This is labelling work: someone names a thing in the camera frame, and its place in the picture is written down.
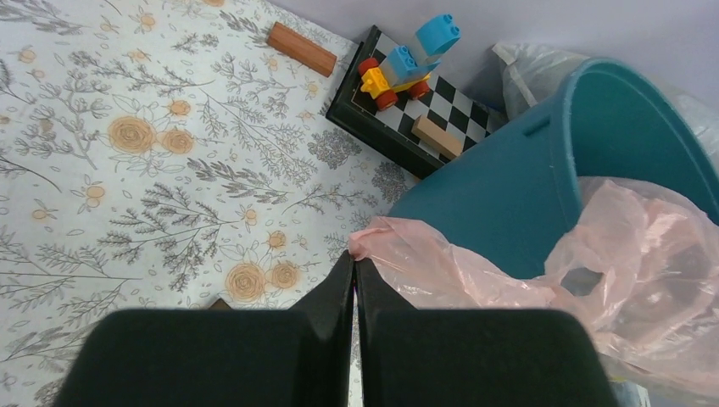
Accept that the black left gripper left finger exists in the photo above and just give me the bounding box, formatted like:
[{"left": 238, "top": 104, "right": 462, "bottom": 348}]
[{"left": 54, "top": 254, "right": 354, "bottom": 406}]

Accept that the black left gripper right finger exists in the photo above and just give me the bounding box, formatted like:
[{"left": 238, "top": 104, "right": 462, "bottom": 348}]
[{"left": 354, "top": 259, "right": 616, "bottom": 406}]

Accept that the pink plastic trash bag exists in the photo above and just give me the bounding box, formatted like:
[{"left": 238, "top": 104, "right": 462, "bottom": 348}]
[{"left": 348, "top": 177, "right": 718, "bottom": 406}]

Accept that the teal plastic trash bin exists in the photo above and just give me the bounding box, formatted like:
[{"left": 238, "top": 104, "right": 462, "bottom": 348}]
[{"left": 389, "top": 59, "right": 718, "bottom": 279}]

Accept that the dark brown wooden block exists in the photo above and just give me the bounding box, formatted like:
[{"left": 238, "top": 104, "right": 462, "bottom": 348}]
[{"left": 208, "top": 298, "right": 231, "bottom": 310}]

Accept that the floral table mat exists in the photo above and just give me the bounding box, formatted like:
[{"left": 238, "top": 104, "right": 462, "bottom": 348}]
[{"left": 1, "top": 1, "right": 415, "bottom": 406}]

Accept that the light wooden block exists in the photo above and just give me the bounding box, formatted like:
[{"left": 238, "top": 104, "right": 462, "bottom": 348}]
[{"left": 411, "top": 115, "right": 463, "bottom": 159}]

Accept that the black checkered tray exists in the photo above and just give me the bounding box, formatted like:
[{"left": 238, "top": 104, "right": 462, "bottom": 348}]
[{"left": 326, "top": 25, "right": 508, "bottom": 179}]

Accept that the large translucent bag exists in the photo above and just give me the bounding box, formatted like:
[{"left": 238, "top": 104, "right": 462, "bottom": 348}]
[{"left": 492, "top": 42, "right": 718, "bottom": 161}]

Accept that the orange-brown wooden block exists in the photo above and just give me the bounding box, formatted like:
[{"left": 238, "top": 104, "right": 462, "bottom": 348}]
[{"left": 266, "top": 22, "right": 337, "bottom": 77}]

